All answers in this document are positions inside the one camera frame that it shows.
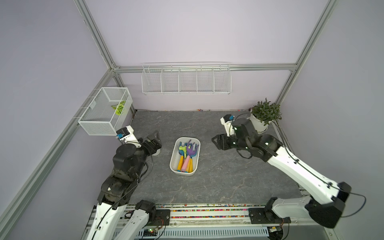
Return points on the green rake wooden handle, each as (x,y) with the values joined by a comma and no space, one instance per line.
(183,151)

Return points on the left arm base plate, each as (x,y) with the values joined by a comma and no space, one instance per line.
(161,217)

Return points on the large potted green plant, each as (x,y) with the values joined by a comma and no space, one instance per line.
(263,113)

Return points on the white wire wall shelf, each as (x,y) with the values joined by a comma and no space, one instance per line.
(183,78)

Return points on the purple trowel pink handle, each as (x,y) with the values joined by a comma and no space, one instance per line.
(192,151)

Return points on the white mesh side basket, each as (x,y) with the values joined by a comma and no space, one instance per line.
(99,118)

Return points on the white vent rail front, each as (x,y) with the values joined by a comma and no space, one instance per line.
(207,233)

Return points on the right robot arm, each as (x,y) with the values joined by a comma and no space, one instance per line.
(326,200)

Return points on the white storage box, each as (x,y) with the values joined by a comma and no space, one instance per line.
(176,156)

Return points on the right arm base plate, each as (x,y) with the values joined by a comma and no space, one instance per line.
(262,216)

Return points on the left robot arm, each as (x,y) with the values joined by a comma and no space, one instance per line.
(130,169)

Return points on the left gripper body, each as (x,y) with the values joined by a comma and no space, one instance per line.
(149,150)

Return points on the teal rake yellow handle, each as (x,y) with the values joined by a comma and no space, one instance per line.
(190,166)
(181,161)

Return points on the small succulent white pot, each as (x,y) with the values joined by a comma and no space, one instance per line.
(158,151)

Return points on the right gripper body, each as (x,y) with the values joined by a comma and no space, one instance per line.
(232,142)

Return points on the green leaf toy in basket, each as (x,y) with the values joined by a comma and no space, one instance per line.
(119,108)

